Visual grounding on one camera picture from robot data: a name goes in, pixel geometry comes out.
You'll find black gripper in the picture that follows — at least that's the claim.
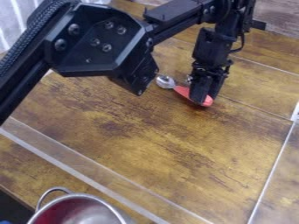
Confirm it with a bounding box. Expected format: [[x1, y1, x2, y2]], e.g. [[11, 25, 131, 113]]
[[190, 28, 234, 106]]

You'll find pink handled metal spoon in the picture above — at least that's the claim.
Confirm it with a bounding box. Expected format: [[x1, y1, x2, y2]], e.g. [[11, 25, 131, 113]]
[[155, 74, 214, 107]]

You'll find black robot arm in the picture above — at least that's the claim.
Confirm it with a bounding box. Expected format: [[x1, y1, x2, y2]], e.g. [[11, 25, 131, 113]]
[[0, 0, 256, 125]]

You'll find black strip on table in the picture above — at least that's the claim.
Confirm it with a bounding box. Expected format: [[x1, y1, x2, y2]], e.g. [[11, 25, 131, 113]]
[[252, 20, 267, 31]]

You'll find stainless steel pot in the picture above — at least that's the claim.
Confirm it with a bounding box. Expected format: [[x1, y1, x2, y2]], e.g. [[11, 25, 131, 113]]
[[27, 186, 136, 224]]

